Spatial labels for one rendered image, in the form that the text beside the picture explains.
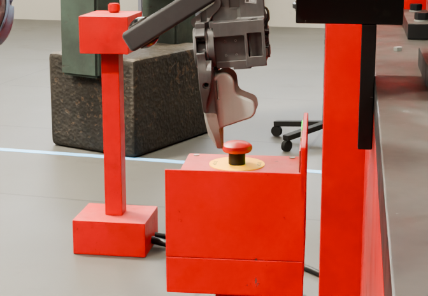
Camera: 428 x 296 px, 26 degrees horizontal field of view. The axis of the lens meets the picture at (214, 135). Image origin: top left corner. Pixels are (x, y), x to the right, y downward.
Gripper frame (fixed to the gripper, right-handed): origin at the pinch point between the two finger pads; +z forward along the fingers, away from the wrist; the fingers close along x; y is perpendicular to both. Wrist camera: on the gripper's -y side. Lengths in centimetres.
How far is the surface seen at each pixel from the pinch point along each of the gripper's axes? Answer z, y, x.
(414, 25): -4, 30, 68
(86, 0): 2, -95, 315
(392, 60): -1.7, 23.9, 41.0
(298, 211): 8.0, 9.6, -4.8
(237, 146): 3.1, 1.9, 8.3
